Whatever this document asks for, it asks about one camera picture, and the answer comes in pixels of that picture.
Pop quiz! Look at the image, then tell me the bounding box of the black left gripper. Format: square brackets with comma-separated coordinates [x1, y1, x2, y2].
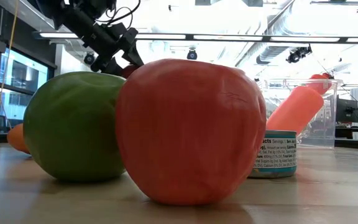
[86, 27, 145, 77]

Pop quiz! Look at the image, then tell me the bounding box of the neon orange plastic bottle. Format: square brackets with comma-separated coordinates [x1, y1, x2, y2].
[265, 73, 334, 134]

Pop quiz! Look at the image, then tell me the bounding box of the teal label tin can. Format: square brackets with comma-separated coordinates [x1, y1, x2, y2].
[247, 129, 298, 179]

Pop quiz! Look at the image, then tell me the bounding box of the black ceiling light track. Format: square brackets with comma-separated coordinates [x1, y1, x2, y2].
[32, 30, 358, 44]

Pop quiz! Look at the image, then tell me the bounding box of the green apple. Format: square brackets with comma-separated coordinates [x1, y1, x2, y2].
[22, 71, 127, 183]

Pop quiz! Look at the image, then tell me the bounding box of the red apple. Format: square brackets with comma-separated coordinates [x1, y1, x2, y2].
[114, 58, 267, 206]

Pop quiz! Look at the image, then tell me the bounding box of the black ceiling mounted device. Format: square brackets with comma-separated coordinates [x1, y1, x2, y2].
[286, 45, 313, 64]

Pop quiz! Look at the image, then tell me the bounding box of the clear plastic bin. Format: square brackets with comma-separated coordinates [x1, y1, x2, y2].
[261, 77, 344, 149]

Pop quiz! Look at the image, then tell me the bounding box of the black monitor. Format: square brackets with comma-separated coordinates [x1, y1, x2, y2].
[336, 98, 358, 124]

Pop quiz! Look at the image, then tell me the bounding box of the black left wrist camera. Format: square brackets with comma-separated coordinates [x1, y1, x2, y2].
[104, 22, 129, 41]

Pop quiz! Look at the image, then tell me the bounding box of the black aluminium frame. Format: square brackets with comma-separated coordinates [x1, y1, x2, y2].
[0, 113, 358, 152]

